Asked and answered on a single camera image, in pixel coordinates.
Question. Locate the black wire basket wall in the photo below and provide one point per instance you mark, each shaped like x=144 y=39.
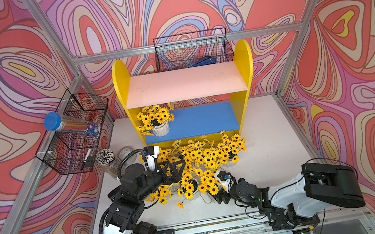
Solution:
x=197 y=48
x=72 y=153

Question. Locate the black wire basket back wall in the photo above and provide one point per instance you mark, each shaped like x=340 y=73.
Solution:
x=197 y=48

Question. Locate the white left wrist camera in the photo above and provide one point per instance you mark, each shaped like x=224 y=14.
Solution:
x=150 y=155

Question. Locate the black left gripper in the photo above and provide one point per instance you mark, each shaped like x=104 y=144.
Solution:
x=176 y=177

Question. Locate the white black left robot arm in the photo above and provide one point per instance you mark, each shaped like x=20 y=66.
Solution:
x=122 y=217

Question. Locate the yellow pink blue wooden shelf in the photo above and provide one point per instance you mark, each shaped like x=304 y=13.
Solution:
x=232 y=78

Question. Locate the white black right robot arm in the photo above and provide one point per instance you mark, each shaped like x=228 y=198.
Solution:
x=296 y=203

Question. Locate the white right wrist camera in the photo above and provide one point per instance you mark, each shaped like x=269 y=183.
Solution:
x=225 y=179

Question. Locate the clear cup of pencils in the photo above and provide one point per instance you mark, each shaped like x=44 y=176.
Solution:
x=107 y=160

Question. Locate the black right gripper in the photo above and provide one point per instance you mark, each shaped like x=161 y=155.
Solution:
x=222 y=195

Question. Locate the clear tube with blue cap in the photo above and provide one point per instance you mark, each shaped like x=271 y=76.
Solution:
x=62 y=123

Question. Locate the white tape roll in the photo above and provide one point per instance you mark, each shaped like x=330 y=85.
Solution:
x=124 y=152

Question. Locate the sunflower pot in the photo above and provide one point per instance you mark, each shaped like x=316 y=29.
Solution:
x=208 y=155
x=186 y=151
x=163 y=159
x=229 y=148
x=161 y=196
x=207 y=183
x=155 y=120
x=187 y=189

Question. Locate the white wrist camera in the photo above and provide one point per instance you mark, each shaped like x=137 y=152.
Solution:
x=225 y=179
x=150 y=155

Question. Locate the black wire basket left wall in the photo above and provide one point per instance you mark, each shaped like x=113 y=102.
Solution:
x=72 y=153

